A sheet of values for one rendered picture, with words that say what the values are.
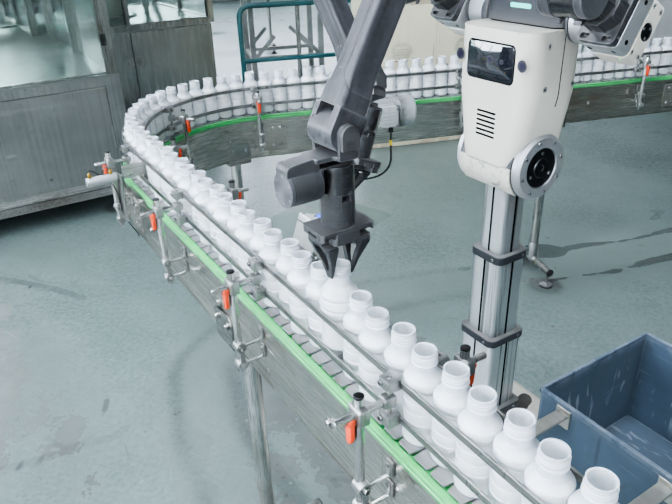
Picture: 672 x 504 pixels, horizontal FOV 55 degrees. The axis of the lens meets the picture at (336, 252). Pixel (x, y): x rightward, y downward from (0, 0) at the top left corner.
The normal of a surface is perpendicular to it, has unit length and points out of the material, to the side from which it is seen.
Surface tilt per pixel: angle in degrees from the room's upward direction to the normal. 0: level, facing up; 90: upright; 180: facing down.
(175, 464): 0
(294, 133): 90
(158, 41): 90
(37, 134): 90
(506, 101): 90
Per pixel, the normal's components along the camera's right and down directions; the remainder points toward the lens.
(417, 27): 0.25, 0.44
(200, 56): 0.54, 0.38
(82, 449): -0.03, -0.88
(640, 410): -0.84, 0.27
